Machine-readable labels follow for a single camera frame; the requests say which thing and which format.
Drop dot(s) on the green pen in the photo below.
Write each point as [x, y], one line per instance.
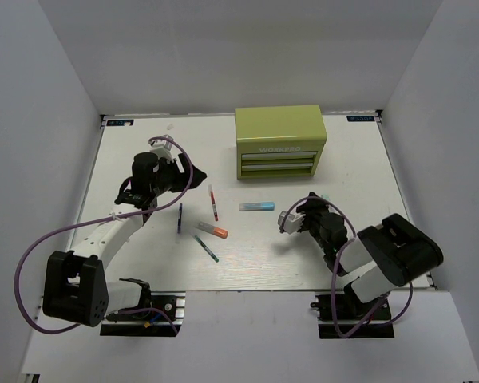
[206, 248]

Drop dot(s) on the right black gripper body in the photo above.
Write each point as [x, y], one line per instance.
[323, 242]

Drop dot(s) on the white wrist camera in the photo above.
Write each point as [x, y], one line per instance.
[290, 223]
[161, 146]

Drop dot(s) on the orange capped highlighter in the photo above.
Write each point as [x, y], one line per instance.
[213, 230]

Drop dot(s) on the green metal drawer toolbox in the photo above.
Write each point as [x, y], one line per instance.
[278, 142]

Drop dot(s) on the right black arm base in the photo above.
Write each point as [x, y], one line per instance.
[348, 316]

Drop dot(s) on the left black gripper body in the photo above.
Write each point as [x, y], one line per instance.
[169, 177]

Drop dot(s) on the red pen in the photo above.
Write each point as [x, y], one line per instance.
[213, 202]

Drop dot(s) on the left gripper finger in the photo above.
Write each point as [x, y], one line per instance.
[184, 161]
[192, 177]

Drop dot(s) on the blue pen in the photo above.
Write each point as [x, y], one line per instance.
[179, 219]

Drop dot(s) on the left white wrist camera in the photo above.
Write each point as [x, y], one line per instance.
[161, 146]

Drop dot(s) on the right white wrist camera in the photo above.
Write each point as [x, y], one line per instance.
[290, 223]

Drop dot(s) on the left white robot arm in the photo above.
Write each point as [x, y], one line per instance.
[76, 289]

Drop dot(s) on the blue capped highlighter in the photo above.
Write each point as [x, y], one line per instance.
[258, 206]

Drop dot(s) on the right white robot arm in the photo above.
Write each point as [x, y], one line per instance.
[399, 250]

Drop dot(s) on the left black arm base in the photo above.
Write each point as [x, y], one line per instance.
[137, 311]

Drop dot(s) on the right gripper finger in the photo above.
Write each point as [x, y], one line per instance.
[312, 221]
[314, 205]

